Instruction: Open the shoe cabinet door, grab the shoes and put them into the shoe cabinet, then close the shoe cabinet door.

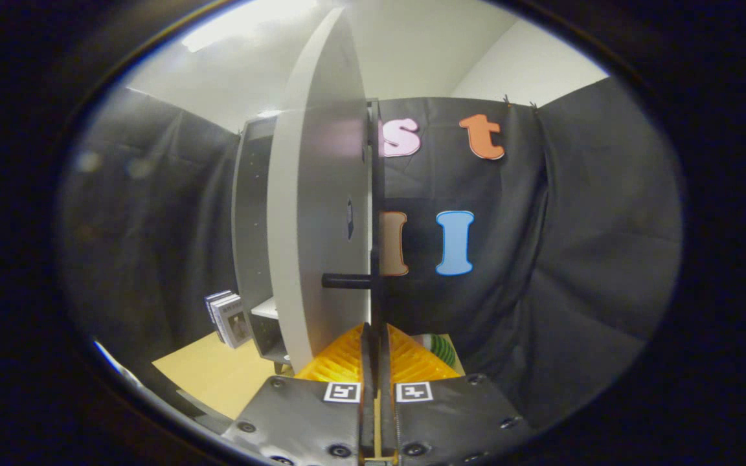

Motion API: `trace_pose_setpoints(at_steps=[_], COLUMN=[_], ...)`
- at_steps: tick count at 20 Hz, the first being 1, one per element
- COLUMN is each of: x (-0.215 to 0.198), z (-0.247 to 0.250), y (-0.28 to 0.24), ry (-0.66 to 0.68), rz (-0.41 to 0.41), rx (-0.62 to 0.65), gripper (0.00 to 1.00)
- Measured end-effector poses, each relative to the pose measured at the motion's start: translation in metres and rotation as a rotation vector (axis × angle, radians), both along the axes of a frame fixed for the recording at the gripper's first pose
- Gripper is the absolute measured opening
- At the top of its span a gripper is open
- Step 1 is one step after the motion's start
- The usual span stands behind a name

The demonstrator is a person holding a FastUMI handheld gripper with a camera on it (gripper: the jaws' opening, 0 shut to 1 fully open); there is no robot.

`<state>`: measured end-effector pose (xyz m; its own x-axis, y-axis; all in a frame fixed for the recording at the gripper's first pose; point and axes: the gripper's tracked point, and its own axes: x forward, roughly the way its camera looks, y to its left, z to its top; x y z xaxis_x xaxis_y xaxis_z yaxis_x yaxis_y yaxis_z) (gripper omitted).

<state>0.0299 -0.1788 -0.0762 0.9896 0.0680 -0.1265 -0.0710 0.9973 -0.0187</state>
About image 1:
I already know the black backdrop cloth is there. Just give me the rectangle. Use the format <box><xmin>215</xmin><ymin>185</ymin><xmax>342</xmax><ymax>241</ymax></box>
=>
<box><xmin>56</xmin><ymin>78</ymin><xmax>684</xmax><ymax>428</ymax></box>

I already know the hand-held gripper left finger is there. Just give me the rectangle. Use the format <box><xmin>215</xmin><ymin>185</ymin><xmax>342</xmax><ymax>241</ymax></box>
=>
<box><xmin>224</xmin><ymin>322</ymin><xmax>378</xmax><ymax>466</ymax></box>

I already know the toy watermelon slice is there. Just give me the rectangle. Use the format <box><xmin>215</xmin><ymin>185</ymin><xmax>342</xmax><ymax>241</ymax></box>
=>
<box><xmin>415</xmin><ymin>333</ymin><xmax>458</xmax><ymax>370</ymax></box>

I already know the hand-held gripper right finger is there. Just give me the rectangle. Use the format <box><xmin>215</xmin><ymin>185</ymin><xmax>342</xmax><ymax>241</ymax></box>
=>
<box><xmin>379</xmin><ymin>322</ymin><xmax>537</xmax><ymax>466</ymax></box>

